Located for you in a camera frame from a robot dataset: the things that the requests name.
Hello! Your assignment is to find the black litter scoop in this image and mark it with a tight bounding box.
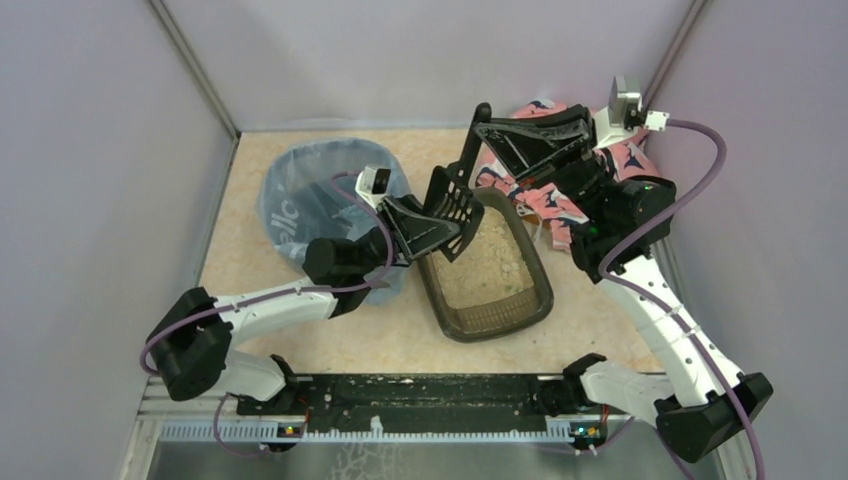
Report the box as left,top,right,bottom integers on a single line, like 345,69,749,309
424,102,492,262

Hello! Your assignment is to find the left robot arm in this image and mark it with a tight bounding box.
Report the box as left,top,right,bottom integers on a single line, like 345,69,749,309
140,191,484,402

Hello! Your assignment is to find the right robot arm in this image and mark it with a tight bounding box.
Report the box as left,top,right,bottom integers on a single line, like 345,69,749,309
469,103,773,463

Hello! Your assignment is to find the brown litter box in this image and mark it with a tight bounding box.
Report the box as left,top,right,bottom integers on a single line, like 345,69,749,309
419,187,554,343

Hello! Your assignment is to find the pink patterned cloth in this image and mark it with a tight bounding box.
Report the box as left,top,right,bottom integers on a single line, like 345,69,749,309
471,99,676,258

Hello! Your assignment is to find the blue-lined trash bin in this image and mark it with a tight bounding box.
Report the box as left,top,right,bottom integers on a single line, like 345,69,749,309
255,137,411,273

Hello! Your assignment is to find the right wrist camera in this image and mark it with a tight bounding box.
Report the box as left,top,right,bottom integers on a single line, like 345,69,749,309
607,75,670,132

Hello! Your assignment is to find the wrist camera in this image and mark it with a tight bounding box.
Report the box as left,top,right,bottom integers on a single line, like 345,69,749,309
355,165,391,203
607,75,670,132

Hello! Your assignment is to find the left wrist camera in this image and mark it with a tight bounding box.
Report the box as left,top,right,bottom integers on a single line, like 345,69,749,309
355,165,391,203

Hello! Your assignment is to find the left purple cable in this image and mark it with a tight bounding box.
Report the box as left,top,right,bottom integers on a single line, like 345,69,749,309
139,172,397,458

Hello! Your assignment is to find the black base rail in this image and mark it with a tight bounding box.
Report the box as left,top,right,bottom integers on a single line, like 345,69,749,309
142,374,664,445

